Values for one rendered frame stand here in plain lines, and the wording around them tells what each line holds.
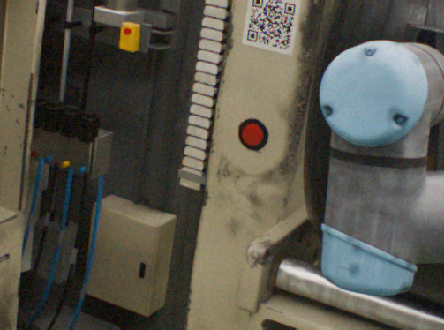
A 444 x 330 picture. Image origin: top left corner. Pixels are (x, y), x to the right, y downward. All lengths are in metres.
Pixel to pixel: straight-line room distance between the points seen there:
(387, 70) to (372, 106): 0.03
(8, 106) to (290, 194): 0.41
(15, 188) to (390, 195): 0.79
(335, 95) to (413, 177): 0.09
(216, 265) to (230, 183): 0.13
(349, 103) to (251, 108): 0.67
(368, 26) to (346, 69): 0.39
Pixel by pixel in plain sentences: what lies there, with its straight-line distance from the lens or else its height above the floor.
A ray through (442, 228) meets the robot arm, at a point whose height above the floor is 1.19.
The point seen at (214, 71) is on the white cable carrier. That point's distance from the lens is 1.43.
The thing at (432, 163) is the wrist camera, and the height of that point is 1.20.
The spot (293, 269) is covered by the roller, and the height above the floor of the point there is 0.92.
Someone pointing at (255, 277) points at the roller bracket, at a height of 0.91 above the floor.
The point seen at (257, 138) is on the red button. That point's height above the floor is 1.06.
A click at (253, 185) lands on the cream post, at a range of 1.42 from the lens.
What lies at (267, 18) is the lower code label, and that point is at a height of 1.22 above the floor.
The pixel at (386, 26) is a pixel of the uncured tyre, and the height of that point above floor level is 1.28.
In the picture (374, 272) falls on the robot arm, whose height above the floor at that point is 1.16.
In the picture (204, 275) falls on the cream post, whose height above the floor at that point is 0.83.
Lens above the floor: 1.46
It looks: 18 degrees down
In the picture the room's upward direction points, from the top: 9 degrees clockwise
